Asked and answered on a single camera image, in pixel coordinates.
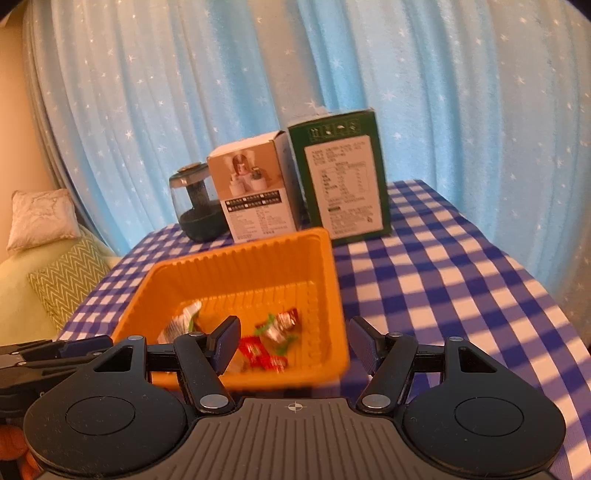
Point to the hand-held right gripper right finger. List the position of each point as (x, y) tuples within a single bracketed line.
[(362, 346)]

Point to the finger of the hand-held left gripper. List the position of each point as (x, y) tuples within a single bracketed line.
[(85, 346), (23, 347)]

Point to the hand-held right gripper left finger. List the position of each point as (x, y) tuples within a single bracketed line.
[(228, 346)]

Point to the red yellow snack packet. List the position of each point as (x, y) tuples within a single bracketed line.
[(251, 348)]

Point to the green brown candy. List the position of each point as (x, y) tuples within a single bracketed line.
[(272, 334)]

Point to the small red snack packet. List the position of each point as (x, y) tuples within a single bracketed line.
[(273, 361)]

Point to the clear white snack packet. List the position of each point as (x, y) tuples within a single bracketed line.
[(182, 323)]

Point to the red white candy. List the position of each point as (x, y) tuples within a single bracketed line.
[(288, 318)]

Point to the orange plastic tray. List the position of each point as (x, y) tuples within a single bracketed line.
[(286, 258)]

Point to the light green sofa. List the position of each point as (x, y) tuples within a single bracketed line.
[(18, 300)]

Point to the green zigzag pillow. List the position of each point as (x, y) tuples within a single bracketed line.
[(69, 281)]

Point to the blue white checkered tablecloth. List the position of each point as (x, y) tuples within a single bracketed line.
[(438, 277)]

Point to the white embroidered pillow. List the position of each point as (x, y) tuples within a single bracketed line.
[(44, 221)]

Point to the dark round humidifier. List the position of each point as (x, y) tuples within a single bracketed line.
[(194, 212)]

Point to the white photo-printed box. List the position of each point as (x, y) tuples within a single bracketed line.
[(258, 198)]

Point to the green box with white label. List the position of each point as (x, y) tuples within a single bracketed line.
[(346, 184)]

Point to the grey curtain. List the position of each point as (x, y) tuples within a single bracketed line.
[(39, 115)]

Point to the blue star-print curtain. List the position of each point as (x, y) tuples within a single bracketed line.
[(184, 92)]

